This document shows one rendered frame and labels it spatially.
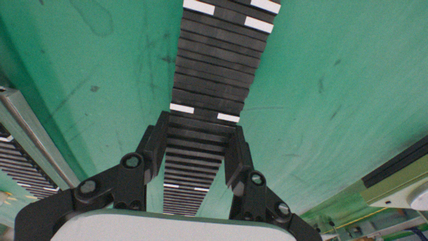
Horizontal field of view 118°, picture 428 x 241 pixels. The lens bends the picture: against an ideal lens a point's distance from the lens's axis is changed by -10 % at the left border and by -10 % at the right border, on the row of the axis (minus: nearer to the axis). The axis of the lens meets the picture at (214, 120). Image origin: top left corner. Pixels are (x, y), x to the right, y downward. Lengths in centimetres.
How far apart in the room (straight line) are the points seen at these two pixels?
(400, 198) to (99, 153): 47
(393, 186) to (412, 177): 3
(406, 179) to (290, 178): 18
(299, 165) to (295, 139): 6
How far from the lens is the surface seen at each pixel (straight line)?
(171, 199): 22
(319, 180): 30
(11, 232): 259
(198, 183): 17
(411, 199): 41
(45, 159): 26
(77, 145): 24
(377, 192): 39
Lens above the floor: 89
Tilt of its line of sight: 50 degrees down
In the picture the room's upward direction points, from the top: 180 degrees counter-clockwise
